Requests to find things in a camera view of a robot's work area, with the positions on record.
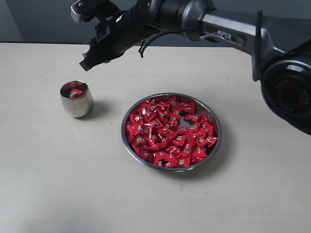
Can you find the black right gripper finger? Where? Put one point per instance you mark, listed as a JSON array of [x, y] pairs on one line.
[[95, 56]]

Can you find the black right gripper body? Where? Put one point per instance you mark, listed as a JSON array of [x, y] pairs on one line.
[[124, 32]]

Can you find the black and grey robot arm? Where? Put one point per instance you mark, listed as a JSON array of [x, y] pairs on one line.
[[280, 48]]

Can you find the stainless steel cup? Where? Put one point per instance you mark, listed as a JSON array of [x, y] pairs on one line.
[[79, 107]]

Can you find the pile of red wrapped candies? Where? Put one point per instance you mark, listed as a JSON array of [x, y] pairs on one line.
[[165, 138]]

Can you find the round stainless steel plate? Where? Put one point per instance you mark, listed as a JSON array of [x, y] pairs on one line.
[[131, 148]]

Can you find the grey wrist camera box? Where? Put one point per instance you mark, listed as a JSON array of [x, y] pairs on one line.
[[86, 10]]

